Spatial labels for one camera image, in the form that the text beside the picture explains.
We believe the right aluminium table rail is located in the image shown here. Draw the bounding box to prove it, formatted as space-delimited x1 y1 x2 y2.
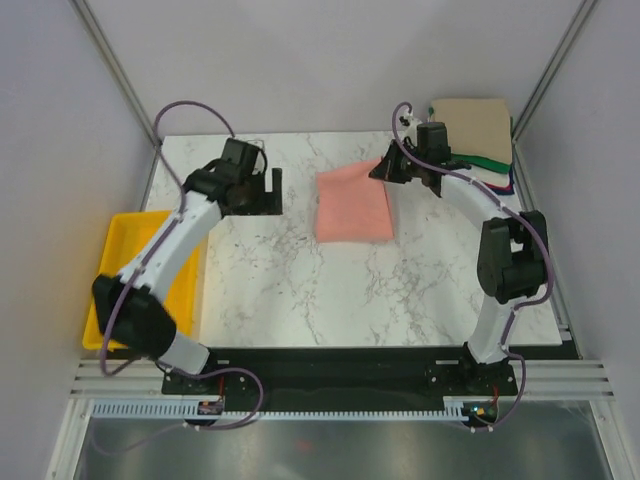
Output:
512 144 583 359

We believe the white folded t shirt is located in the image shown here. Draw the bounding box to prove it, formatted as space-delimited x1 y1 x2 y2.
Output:
462 165 501 184

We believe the pink t shirt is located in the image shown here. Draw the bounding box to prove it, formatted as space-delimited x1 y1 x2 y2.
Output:
315 157 394 243

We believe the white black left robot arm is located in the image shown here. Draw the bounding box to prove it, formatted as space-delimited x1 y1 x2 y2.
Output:
92 137 283 393

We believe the yellow plastic tray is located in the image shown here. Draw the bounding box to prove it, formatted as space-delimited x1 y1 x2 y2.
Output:
82 210 207 351

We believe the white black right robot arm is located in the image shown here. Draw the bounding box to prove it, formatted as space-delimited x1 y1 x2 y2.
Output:
369 114 553 394

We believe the aluminium frame post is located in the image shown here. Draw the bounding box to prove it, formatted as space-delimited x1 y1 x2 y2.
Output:
69 0 158 147
512 0 600 145

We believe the red folded t shirt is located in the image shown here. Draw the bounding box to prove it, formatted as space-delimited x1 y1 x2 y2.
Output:
486 173 514 196

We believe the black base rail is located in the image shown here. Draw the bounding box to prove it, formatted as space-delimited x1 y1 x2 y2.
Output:
162 347 518 411

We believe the aluminium table rail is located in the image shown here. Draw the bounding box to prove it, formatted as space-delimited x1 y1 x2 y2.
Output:
512 144 583 359
69 357 171 399

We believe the blue folded t shirt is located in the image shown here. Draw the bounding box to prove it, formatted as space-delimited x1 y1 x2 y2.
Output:
492 168 515 196

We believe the right aluminium frame post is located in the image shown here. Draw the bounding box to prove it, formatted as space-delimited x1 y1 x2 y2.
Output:
512 0 600 145

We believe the left aluminium frame post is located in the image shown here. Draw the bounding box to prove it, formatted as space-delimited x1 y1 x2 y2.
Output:
69 0 158 147

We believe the green folded t shirt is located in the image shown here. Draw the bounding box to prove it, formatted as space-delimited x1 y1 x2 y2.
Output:
427 105 511 175

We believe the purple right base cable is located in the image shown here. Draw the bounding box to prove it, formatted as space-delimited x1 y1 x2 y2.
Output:
462 349 530 435

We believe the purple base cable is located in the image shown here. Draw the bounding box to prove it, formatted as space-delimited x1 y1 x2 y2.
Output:
462 349 530 435
182 367 266 434

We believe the beige folded t shirt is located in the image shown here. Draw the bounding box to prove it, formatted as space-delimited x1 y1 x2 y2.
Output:
430 98 513 165

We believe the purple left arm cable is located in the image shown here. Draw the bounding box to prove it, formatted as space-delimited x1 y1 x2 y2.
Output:
99 101 236 376

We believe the white slotted cable duct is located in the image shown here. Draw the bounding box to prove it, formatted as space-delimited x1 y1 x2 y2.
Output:
91 397 497 421

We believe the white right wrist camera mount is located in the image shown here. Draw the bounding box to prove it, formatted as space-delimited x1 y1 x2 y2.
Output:
399 113 423 129

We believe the left aluminium table rail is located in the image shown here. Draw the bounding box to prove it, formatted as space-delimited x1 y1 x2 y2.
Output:
69 357 171 399

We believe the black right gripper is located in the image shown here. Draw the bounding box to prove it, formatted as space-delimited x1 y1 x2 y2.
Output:
372 140 427 185

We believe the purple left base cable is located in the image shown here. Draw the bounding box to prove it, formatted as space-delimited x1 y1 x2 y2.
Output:
182 367 266 434

